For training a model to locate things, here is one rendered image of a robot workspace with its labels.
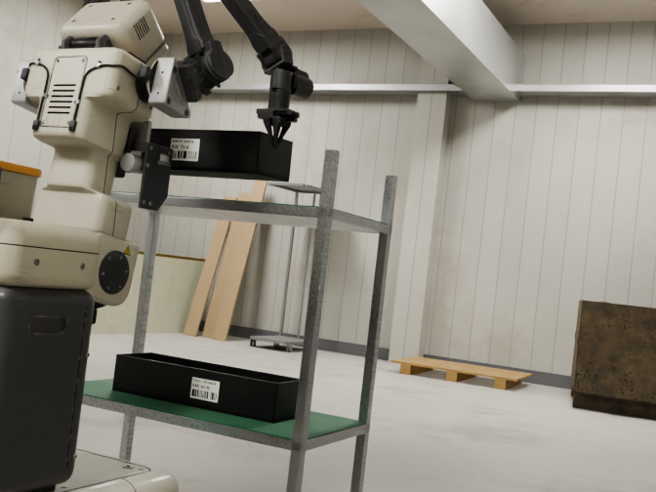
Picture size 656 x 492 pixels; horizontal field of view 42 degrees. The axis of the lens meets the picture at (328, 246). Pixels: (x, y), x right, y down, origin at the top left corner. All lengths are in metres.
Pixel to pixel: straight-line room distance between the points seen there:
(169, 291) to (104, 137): 6.88
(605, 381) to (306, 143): 4.25
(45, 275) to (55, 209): 0.45
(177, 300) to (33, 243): 7.39
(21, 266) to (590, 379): 5.43
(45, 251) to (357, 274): 7.21
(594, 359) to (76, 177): 5.11
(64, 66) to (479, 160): 6.66
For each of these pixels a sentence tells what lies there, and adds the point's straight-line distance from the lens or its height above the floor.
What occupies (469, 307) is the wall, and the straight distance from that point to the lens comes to 8.34.
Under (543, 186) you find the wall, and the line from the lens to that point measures 8.26.
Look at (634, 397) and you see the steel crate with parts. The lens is 6.66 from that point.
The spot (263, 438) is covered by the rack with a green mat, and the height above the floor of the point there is 0.33.
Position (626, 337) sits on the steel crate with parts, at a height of 0.58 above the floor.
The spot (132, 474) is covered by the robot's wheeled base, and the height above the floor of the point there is 0.28.
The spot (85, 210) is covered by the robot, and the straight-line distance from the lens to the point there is 2.04.
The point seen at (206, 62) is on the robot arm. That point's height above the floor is 1.24.
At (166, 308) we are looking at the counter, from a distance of 8.89.
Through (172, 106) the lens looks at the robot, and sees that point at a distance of 1.98.
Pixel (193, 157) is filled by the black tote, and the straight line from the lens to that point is 2.31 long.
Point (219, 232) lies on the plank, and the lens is 9.20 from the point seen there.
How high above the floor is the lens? 0.77
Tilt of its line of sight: 2 degrees up
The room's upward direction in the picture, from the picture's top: 7 degrees clockwise
